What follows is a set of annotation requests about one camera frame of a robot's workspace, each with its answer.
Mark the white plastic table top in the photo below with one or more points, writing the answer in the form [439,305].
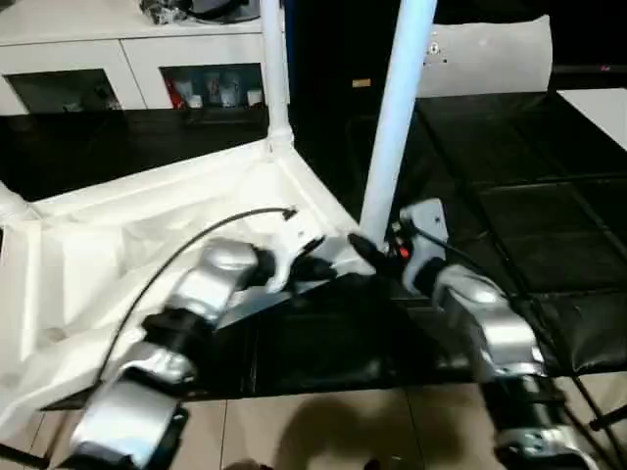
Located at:
[98,235]

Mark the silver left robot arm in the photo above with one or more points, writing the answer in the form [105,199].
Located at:
[210,284]

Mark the black table mat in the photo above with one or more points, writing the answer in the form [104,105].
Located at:
[514,147]

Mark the small white cup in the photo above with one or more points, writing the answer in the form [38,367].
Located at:
[196,103]
[252,98]

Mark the black cabinet with gold label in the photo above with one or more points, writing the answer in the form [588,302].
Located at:
[333,49]

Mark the red packet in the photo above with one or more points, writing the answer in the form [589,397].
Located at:
[172,95]

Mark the white flat board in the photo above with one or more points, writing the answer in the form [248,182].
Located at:
[602,105]

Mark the black stand leg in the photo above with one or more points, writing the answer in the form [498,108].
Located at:
[610,420]
[24,453]

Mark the grey round bag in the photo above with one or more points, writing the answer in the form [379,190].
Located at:
[220,9]

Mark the black bundle in plastic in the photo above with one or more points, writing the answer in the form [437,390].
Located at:
[161,11]

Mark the white sideboard cabinet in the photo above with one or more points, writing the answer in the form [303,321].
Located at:
[63,54]

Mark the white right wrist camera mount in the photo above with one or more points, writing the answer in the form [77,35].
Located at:
[431,215]

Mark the black rail with red mark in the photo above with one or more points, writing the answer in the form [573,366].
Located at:
[588,70]

